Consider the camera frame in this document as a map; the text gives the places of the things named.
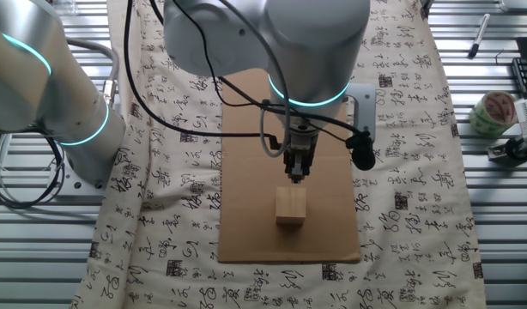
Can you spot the small wooden block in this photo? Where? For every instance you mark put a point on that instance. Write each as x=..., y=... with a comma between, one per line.
x=291, y=206

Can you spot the clear packing tape roll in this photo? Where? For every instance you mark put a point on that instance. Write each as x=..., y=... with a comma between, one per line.
x=480, y=122

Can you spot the black marker pen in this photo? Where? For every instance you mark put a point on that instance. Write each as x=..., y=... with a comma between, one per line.
x=479, y=36

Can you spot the grey flat device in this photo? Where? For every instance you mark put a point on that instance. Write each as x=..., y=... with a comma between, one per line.
x=519, y=5

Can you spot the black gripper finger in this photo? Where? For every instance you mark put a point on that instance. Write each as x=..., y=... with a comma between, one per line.
x=287, y=168
x=298, y=169

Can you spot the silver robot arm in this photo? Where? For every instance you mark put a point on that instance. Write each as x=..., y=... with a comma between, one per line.
x=319, y=51

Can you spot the clear plastic object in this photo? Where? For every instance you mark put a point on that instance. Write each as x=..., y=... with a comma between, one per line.
x=64, y=6

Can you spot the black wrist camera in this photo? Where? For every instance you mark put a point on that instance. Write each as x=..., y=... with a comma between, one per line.
x=362, y=156

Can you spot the calligraphy print cloth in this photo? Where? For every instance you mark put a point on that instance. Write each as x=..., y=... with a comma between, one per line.
x=409, y=171

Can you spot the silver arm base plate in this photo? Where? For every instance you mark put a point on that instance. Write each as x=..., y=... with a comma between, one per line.
x=83, y=186

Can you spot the brown cardboard sheet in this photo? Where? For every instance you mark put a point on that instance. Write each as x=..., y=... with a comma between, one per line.
x=246, y=223

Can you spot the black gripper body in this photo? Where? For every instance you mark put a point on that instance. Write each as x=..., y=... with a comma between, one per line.
x=302, y=148

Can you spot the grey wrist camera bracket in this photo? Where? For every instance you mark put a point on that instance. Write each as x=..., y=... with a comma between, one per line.
x=366, y=107

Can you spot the metal clamp device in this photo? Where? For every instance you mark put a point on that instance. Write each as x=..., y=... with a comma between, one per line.
x=512, y=150

